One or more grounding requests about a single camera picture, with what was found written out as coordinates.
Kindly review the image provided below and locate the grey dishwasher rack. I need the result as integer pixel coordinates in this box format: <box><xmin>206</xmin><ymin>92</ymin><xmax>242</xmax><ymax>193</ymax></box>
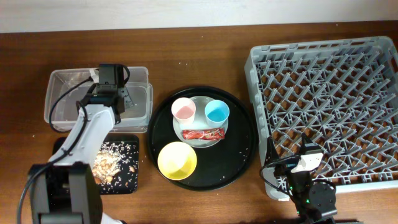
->
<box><xmin>244</xmin><ymin>36</ymin><xmax>397</xmax><ymax>193</ymax></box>

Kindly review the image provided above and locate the yellow bowl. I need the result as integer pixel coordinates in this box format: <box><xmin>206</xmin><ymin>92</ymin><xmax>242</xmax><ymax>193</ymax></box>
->
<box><xmin>157</xmin><ymin>142</ymin><xmax>197</xmax><ymax>180</ymax></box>

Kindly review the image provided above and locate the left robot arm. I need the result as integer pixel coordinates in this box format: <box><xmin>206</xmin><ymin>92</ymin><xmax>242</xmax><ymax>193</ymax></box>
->
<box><xmin>21</xmin><ymin>64</ymin><xmax>132</xmax><ymax>223</ymax></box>

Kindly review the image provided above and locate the black round tray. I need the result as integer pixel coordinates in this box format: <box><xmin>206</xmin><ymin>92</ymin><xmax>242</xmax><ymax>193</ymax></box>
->
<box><xmin>147</xmin><ymin>86</ymin><xmax>259</xmax><ymax>191</ymax></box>

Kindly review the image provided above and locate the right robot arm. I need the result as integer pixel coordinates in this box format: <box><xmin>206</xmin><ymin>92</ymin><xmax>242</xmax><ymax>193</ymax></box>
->
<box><xmin>259</xmin><ymin>133</ymin><xmax>337</xmax><ymax>223</ymax></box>

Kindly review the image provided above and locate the light grey plate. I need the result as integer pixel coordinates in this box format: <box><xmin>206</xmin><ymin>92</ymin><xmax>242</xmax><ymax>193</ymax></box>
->
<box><xmin>173</xmin><ymin>96</ymin><xmax>228</xmax><ymax>148</ymax></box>

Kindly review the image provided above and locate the black rectangular tray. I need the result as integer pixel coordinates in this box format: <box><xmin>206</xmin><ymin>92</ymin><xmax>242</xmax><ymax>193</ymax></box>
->
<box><xmin>52</xmin><ymin>134</ymin><xmax>141</xmax><ymax>195</ymax></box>

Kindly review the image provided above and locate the clear plastic storage bin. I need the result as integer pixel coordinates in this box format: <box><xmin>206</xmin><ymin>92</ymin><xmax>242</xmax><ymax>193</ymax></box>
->
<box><xmin>44</xmin><ymin>67</ymin><xmax>153</xmax><ymax>133</ymax></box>

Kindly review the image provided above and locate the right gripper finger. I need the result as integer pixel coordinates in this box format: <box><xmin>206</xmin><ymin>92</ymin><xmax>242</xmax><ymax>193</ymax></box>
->
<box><xmin>300</xmin><ymin>133</ymin><xmax>320</xmax><ymax>155</ymax></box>
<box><xmin>266</xmin><ymin>136</ymin><xmax>279</xmax><ymax>167</ymax></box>

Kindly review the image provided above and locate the food scraps pile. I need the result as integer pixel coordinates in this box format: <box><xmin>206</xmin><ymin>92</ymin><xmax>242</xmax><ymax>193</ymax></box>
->
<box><xmin>92</xmin><ymin>150</ymin><xmax>122</xmax><ymax>184</ymax></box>

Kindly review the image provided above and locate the red snack wrapper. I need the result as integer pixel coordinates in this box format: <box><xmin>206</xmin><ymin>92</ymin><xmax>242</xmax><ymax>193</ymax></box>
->
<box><xmin>182</xmin><ymin>128</ymin><xmax>225</xmax><ymax>141</ymax></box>

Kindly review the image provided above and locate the pink cup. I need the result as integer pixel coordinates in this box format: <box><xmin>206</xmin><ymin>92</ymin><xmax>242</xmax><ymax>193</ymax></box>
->
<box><xmin>171</xmin><ymin>97</ymin><xmax>197</xmax><ymax>125</ymax></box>

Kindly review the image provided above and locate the blue cup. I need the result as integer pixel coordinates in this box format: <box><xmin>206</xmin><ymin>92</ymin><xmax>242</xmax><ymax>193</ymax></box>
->
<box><xmin>205</xmin><ymin>100</ymin><xmax>229</xmax><ymax>128</ymax></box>

